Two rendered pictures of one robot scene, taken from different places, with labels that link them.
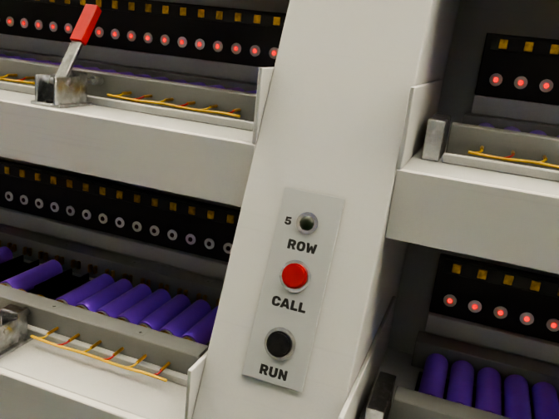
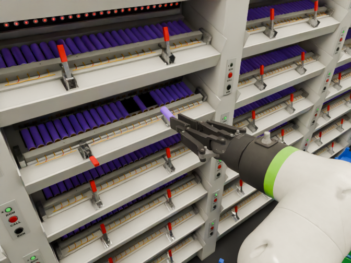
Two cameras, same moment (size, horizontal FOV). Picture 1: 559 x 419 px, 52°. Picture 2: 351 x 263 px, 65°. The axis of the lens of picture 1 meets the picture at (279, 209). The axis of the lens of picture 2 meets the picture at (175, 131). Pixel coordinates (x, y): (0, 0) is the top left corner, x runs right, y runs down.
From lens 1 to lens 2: 0.83 m
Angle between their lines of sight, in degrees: 63
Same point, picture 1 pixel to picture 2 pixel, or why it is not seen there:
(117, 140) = (192, 64)
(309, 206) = (231, 61)
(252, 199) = (221, 64)
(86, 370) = (186, 112)
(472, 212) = (250, 50)
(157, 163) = (200, 65)
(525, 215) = (257, 47)
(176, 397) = (203, 106)
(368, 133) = (238, 43)
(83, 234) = not seen: hidden behind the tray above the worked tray
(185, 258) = not seen: hidden behind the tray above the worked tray
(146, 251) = not seen: hidden behind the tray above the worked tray
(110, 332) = (185, 103)
